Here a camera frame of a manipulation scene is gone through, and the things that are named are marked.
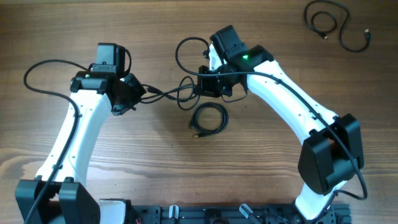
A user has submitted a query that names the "thin black coiled cable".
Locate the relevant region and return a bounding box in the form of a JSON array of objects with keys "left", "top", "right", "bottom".
[{"left": 189, "top": 101, "right": 229, "bottom": 138}]

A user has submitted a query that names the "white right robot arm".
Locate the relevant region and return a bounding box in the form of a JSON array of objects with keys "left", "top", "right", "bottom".
[{"left": 198, "top": 26, "right": 364, "bottom": 222}]

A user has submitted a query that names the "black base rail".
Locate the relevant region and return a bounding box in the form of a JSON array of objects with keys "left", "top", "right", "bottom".
[{"left": 99, "top": 203, "right": 352, "bottom": 224}]

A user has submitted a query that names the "thick black USB cable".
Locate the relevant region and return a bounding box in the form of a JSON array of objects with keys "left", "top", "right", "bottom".
[{"left": 139, "top": 75, "right": 201, "bottom": 111}]

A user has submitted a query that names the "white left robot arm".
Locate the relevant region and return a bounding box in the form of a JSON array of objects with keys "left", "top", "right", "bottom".
[{"left": 15, "top": 43, "right": 146, "bottom": 223}]

